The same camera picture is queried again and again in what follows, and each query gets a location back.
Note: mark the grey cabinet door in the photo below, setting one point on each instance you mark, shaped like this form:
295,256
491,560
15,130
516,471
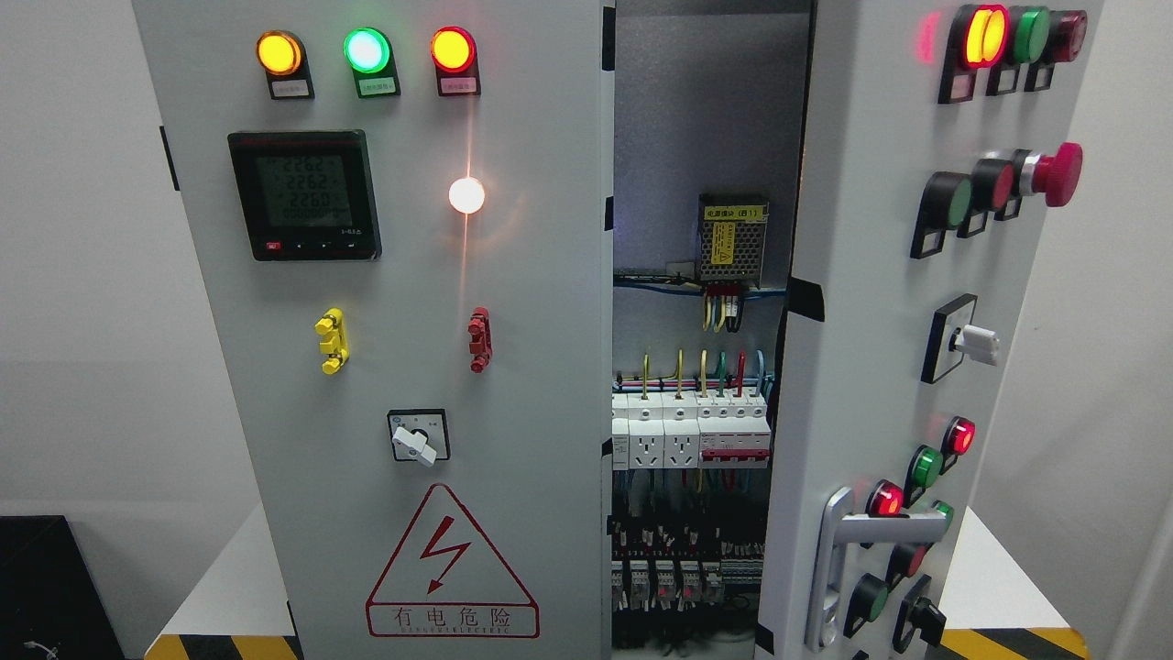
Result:
906,201
495,200

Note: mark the red indicator lamp left door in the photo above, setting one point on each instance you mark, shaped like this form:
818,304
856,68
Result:
454,53

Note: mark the green indicator lamp left door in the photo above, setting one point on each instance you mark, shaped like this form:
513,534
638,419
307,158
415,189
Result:
371,58

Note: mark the yellow indicator lamp left door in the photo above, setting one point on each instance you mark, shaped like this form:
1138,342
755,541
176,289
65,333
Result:
284,60

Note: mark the white socket breaker row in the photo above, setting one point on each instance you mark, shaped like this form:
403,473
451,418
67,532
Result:
689,430

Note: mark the perforated metal power supply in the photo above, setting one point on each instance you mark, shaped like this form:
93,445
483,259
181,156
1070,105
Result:
731,236

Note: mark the relay terminal block row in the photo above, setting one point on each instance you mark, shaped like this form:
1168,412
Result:
658,565

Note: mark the red electric hazard sticker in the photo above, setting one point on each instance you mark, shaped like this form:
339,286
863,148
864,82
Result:
446,578

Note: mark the black digital power meter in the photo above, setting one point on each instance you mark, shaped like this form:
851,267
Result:
306,195

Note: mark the red mushroom emergency button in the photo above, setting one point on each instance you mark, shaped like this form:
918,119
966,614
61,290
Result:
1055,175

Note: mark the red terminal post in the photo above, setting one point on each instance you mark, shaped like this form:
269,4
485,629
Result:
480,343

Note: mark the white rotary selector switch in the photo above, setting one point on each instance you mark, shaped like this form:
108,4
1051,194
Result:
419,435

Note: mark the yellow terminal post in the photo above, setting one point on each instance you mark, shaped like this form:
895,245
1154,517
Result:
333,342

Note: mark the silver door handle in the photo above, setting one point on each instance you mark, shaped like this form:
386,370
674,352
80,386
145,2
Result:
852,605

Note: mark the white selector switch right door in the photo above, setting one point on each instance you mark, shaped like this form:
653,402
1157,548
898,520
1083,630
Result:
953,336

